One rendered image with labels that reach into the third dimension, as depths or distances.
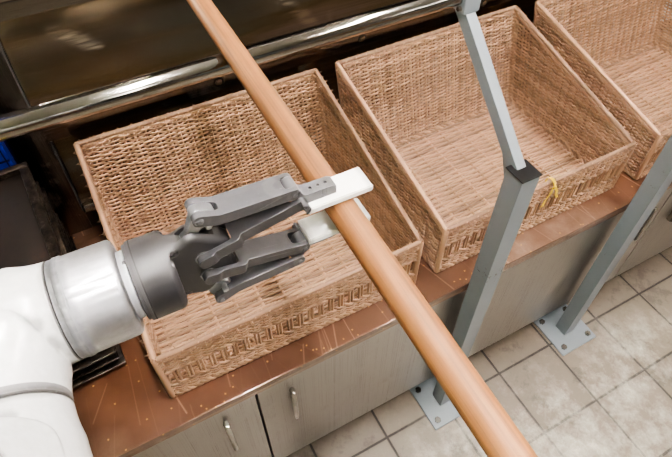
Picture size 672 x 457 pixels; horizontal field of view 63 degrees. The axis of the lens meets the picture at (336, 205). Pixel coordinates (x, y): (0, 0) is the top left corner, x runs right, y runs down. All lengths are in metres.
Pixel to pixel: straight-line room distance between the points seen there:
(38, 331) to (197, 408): 0.67
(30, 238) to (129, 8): 0.46
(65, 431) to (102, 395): 0.73
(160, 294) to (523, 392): 1.45
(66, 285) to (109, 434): 0.69
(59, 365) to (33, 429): 0.07
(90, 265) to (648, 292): 1.91
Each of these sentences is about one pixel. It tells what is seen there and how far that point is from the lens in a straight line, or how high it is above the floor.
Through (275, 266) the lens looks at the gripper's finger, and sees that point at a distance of 0.56.
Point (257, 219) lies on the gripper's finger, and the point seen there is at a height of 1.22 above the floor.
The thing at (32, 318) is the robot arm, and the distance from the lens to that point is 0.49.
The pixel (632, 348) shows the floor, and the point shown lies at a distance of 2.02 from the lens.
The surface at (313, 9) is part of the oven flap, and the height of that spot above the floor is 0.99.
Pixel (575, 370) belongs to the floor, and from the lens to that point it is 1.91.
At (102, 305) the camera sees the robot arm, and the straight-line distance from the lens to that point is 0.48.
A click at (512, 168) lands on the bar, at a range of 0.96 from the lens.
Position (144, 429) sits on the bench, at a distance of 1.13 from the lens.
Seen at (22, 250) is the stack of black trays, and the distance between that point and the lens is 1.01.
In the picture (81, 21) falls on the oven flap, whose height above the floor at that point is 1.07.
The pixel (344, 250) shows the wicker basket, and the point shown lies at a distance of 1.26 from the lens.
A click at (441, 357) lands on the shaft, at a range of 0.45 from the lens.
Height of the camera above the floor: 1.60
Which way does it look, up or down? 49 degrees down
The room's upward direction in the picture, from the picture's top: straight up
